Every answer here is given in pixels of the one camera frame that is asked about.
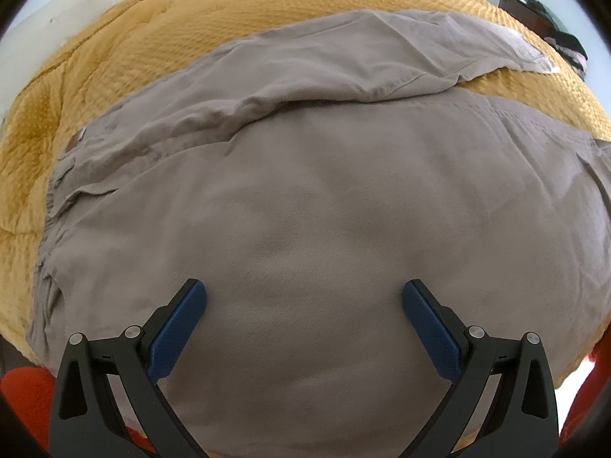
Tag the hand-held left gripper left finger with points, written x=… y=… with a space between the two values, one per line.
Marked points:
x=174 y=329

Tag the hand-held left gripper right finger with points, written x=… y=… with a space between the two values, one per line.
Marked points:
x=432 y=329

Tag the grey-beige pants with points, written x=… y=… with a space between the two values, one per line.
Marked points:
x=334 y=200

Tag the person's orange clothing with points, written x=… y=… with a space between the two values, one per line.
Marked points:
x=26 y=400

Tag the pile of dark clothes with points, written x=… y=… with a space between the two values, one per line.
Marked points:
x=568 y=43

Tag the dark wooden dresser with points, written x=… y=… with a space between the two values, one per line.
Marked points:
x=520 y=12

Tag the white pillow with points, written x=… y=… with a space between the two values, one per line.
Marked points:
x=47 y=19

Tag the mustard yellow textured blanket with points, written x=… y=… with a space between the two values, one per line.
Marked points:
x=286 y=9

